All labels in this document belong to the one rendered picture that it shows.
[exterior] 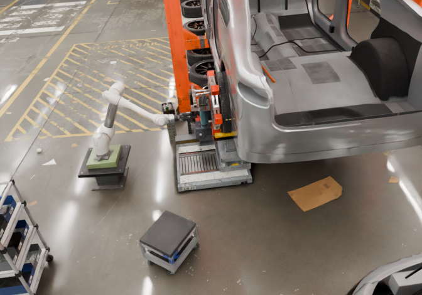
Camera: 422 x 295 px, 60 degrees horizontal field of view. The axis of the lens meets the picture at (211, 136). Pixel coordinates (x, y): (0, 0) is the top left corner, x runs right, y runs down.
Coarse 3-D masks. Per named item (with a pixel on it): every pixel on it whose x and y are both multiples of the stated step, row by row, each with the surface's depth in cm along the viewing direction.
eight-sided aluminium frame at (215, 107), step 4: (212, 76) 386; (208, 80) 384; (212, 80) 386; (208, 84) 400; (216, 84) 370; (212, 96) 366; (216, 96) 366; (212, 100) 366; (216, 104) 365; (216, 108) 365; (212, 112) 415; (216, 112) 415; (212, 116) 414; (212, 120) 408; (216, 128) 396
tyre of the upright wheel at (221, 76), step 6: (216, 72) 386; (222, 72) 379; (216, 78) 390; (222, 78) 368; (222, 84) 364; (222, 90) 362; (228, 90) 362; (222, 96) 361; (228, 96) 361; (222, 102) 361; (228, 102) 361; (222, 108) 362; (228, 108) 362; (222, 114) 365; (228, 114) 365; (222, 120) 371; (228, 120) 369; (222, 126) 380; (228, 126) 375
